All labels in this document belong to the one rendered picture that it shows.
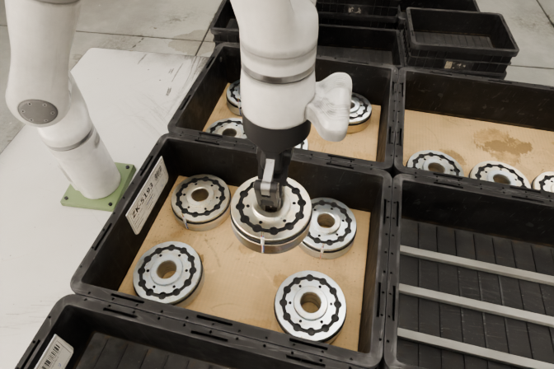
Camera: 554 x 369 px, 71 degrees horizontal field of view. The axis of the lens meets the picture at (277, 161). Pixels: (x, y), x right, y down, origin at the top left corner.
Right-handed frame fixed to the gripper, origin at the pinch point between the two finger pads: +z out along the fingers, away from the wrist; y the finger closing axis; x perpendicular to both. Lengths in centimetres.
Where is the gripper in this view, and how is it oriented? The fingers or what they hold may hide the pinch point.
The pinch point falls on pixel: (275, 189)
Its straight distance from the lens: 51.0
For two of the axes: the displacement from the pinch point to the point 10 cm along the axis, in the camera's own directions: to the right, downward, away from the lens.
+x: 9.8, 1.5, -1.1
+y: -1.8, 7.2, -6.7
